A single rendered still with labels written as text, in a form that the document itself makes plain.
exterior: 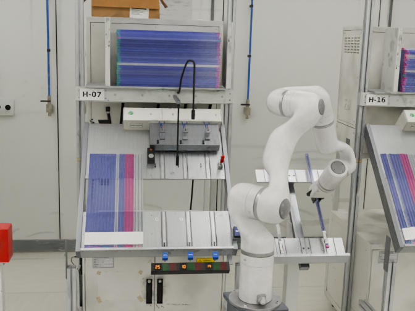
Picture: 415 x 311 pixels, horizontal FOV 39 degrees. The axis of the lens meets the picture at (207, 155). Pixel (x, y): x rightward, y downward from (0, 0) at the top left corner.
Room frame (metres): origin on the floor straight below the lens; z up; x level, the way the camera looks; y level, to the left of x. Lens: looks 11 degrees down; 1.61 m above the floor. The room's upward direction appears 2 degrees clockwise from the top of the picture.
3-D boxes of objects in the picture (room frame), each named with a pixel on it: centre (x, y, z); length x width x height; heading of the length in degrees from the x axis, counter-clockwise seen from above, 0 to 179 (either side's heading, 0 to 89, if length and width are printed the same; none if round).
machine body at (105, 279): (3.05, 0.28, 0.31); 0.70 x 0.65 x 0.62; 97
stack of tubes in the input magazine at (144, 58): (2.94, 0.21, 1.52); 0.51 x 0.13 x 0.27; 97
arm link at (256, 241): (2.01, -0.16, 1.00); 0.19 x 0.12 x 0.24; 50
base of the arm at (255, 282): (1.99, -0.19, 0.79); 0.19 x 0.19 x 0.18
